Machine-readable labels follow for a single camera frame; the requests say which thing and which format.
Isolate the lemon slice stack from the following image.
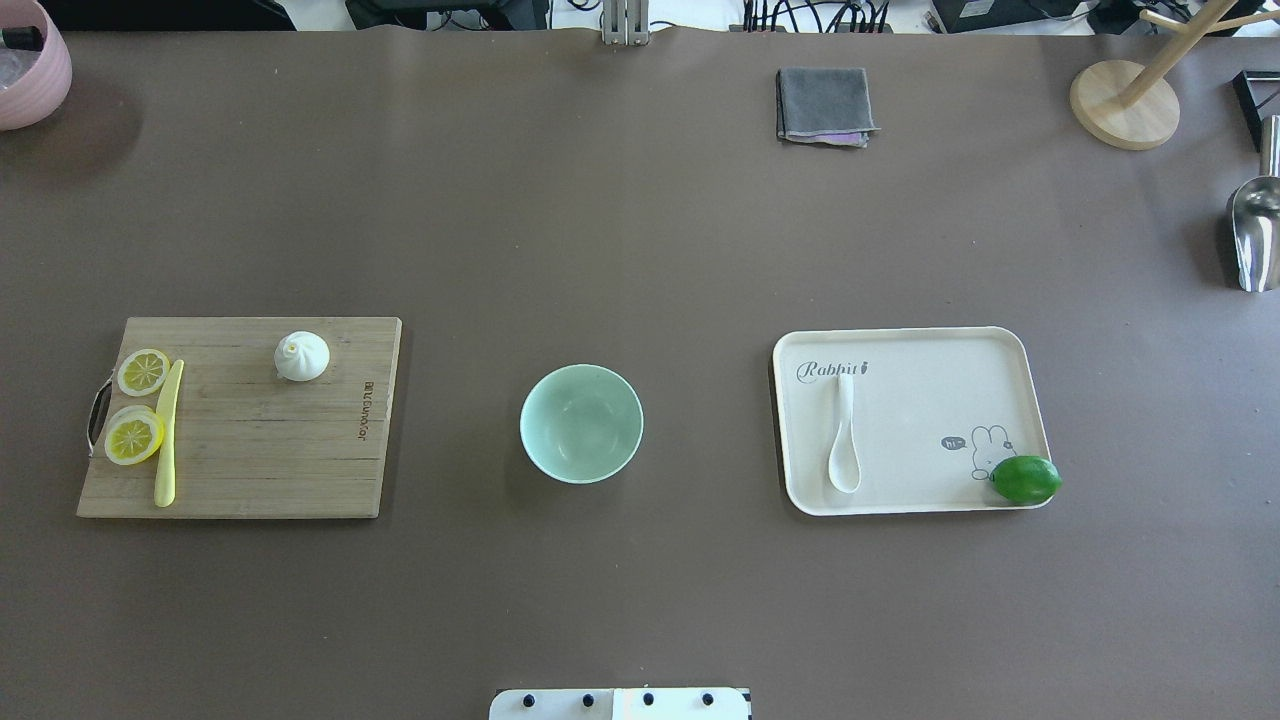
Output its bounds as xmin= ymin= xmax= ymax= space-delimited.
xmin=102 ymin=404 xmax=166 ymax=466

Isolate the metal scoop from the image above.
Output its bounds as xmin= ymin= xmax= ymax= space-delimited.
xmin=1228 ymin=115 xmax=1279 ymax=293

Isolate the cream rabbit tray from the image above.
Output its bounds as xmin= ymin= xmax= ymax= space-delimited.
xmin=772 ymin=325 xmax=1050 ymax=516

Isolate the green lime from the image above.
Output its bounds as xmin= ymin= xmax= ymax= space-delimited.
xmin=991 ymin=455 xmax=1062 ymax=506

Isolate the aluminium frame post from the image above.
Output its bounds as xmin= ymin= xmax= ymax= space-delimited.
xmin=602 ymin=0 xmax=650 ymax=46

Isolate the yellow plastic knife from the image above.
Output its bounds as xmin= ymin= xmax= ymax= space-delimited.
xmin=154 ymin=359 xmax=186 ymax=509

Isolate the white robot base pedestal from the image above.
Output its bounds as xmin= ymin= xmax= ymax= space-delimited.
xmin=488 ymin=685 xmax=753 ymax=719

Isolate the wooden mug tree stand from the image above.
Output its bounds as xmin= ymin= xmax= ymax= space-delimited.
xmin=1069 ymin=1 xmax=1279 ymax=151

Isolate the pink bowl with ice cubes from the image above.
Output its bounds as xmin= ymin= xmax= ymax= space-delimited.
xmin=1 ymin=1 xmax=73 ymax=131

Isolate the grey folded cloth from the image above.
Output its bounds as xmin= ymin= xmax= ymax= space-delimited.
xmin=776 ymin=67 xmax=879 ymax=149

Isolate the mint green bowl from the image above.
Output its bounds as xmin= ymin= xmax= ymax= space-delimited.
xmin=518 ymin=364 xmax=645 ymax=486

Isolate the lemon slice front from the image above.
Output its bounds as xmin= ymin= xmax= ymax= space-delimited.
xmin=115 ymin=348 xmax=172 ymax=397

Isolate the white ceramic spoon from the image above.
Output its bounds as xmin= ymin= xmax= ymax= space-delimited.
xmin=827 ymin=373 xmax=861 ymax=495

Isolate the wooden cutting board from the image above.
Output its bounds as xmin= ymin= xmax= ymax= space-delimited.
xmin=77 ymin=316 xmax=402 ymax=520

